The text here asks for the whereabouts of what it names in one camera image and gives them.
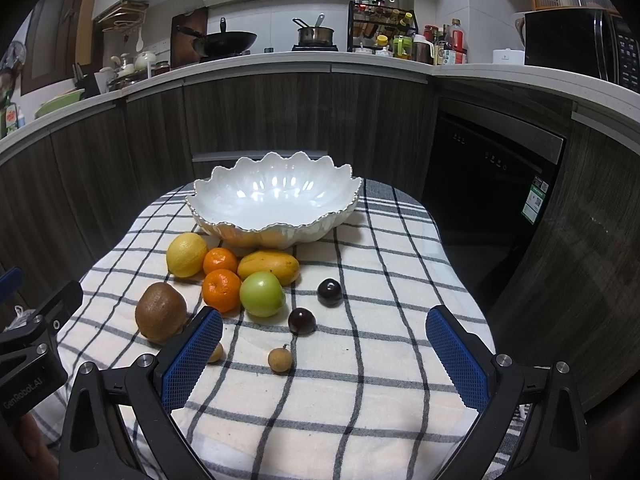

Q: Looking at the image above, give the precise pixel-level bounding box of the brown kiwi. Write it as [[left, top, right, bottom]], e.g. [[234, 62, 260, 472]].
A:
[[134, 282, 186, 344]]

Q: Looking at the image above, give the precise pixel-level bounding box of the tan longan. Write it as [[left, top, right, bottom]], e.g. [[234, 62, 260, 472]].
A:
[[268, 346, 293, 374], [207, 342, 224, 364]]

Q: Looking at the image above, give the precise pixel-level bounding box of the orange mandarin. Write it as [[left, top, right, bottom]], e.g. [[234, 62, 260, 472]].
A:
[[202, 269, 242, 313], [203, 247, 239, 274]]

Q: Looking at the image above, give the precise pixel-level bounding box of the green apple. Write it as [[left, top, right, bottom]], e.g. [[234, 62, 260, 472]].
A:
[[240, 272, 284, 318]]

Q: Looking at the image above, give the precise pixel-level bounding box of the dark plum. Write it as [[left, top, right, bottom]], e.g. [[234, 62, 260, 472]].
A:
[[288, 308, 317, 336], [317, 278, 343, 307]]

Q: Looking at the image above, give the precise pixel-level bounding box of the yellow lemon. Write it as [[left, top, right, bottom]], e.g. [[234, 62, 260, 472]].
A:
[[166, 232, 208, 278]]

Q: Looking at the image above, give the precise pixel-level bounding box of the checkered white grey cloth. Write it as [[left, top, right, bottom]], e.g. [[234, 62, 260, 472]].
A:
[[30, 178, 526, 480]]

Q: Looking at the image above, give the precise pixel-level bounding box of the yellow mango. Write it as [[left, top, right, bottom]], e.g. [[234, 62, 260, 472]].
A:
[[238, 250, 300, 286]]

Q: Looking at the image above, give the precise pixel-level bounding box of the white scalloped ceramic bowl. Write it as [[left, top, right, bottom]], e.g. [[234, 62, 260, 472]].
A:
[[186, 152, 363, 249]]

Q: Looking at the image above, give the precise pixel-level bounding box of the white teapot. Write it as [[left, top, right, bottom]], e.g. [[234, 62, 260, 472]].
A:
[[134, 51, 156, 72]]

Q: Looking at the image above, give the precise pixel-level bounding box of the green energy label sticker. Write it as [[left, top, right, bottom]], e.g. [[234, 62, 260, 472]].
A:
[[522, 177, 549, 224]]

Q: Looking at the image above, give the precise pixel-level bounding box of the wooden cutting board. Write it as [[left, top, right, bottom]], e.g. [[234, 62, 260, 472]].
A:
[[169, 8, 208, 70]]

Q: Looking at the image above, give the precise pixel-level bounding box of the black wok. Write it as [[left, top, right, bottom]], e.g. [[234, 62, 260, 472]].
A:
[[180, 18, 257, 61]]

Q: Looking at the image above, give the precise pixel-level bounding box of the steel saucepan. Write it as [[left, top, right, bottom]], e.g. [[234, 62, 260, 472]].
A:
[[292, 12, 334, 48]]

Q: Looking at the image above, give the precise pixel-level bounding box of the white small container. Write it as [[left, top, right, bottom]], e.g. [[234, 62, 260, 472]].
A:
[[492, 49, 525, 65]]

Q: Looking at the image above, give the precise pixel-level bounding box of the black microwave oven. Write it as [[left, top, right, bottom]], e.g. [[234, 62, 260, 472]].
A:
[[514, 8, 639, 92]]

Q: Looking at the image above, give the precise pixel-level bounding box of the black spice rack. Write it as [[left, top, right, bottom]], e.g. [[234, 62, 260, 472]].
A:
[[346, 0, 418, 52]]

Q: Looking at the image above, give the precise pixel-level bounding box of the green lid jar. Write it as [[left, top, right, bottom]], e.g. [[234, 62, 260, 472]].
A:
[[393, 35, 412, 60]]

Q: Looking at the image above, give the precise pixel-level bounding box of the grey drawer handle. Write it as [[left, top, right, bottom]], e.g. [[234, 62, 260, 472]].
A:
[[192, 150, 329, 164]]

